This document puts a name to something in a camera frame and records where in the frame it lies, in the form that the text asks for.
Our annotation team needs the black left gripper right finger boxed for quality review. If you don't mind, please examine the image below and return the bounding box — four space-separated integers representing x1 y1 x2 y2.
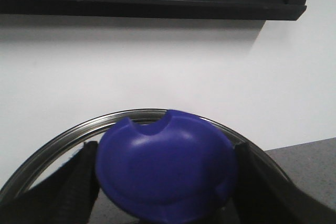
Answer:
233 143 335 223

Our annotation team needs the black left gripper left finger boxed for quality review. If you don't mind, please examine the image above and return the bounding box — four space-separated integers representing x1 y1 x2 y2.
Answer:
1 142 100 223

